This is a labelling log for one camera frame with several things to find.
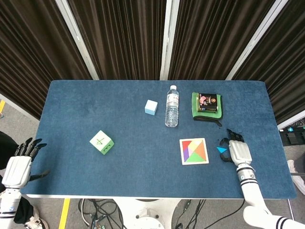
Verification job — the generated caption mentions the black floor cable bundle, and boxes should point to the black floor cable bundle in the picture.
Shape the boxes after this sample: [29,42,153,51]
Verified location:
[173,198,208,229]
[78,198,128,229]

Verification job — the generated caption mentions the white partition frame post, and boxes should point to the white partition frame post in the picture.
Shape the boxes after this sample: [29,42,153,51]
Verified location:
[54,0,100,81]
[159,0,180,81]
[225,0,294,81]

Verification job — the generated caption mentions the orange triangle tangram piece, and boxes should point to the orange triangle tangram piece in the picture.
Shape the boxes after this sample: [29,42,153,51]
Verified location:
[195,140,207,162]

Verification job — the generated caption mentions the green black-edged cloth pouch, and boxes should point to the green black-edged cloth pouch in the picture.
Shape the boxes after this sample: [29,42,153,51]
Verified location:
[192,92,224,127]

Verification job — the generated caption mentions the green triangle tangram piece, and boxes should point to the green triangle tangram piece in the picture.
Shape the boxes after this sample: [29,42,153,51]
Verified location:
[184,152,206,164]

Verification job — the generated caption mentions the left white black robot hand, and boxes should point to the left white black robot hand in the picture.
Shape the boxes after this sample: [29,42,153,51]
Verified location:
[1,137,51,188]

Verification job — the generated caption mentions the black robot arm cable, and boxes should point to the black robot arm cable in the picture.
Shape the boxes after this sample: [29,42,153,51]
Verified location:
[207,199,246,229]

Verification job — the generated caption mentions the black device with cyan lights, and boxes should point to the black device with cyan lights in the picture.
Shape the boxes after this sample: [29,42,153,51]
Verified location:
[279,126,305,146]

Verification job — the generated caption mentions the dark brown curtain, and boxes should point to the dark brown curtain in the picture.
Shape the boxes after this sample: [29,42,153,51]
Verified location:
[232,0,305,125]
[168,0,276,81]
[68,0,167,81]
[0,0,93,120]

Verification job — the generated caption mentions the clear plastic water bottle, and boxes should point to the clear plastic water bottle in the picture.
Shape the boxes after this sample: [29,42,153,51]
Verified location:
[164,85,180,128]

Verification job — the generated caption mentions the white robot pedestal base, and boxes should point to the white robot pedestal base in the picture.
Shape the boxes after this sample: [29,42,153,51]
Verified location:
[114,198,182,229]

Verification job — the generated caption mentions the person in dark clothes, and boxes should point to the person in dark clothes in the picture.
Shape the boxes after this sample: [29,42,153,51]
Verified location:
[0,130,35,225]

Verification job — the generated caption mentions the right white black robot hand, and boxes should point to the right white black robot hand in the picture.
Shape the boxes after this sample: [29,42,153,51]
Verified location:
[218,128,253,166]

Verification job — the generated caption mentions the blue felt table mat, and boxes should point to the blue felt table mat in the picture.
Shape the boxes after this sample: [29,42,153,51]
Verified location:
[21,80,297,200]

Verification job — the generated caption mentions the colourful tangram puzzle board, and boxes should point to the colourful tangram puzzle board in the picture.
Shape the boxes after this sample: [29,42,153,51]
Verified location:
[179,137,210,166]

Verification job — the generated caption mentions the black printed snack box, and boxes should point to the black printed snack box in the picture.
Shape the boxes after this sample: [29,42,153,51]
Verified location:
[197,93,219,113]

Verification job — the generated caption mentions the green white numbered cube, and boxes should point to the green white numbered cube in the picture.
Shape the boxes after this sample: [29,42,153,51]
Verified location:
[89,130,115,156]

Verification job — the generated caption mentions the light blue foam cube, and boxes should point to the light blue foam cube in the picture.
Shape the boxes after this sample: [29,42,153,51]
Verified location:
[144,99,159,115]

